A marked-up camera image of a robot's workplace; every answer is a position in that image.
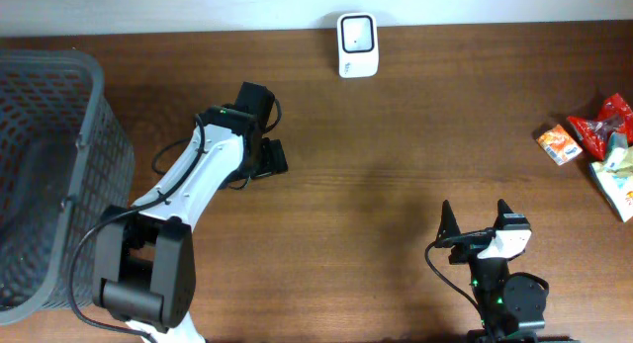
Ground grey plastic lattice basket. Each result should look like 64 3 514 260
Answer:
1 49 135 325

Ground green tissue pack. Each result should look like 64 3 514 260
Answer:
603 132 628 171

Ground orange tissue pack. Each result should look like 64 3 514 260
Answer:
536 125 583 166

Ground red Hacks candy bag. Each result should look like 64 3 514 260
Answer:
567 93 632 161

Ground white barcode scanner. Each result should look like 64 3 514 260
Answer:
336 12 380 78

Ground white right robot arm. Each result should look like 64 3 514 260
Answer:
424 199 573 343

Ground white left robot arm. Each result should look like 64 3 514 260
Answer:
86 82 288 342

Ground cream wet wipes pack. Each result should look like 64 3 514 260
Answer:
589 147 632 222

